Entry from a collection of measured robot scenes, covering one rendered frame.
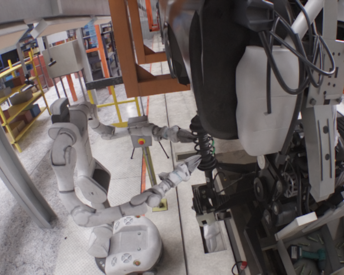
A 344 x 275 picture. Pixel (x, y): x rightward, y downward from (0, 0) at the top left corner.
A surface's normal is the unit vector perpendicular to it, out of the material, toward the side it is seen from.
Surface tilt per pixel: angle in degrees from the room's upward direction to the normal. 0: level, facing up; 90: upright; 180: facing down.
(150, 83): 90
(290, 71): 75
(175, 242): 0
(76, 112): 90
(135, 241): 0
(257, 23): 90
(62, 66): 90
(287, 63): 71
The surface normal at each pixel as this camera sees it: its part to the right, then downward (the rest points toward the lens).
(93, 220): 0.49, 0.05
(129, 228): 0.04, 0.28
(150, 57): 0.07, 0.54
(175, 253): -0.11, -0.83
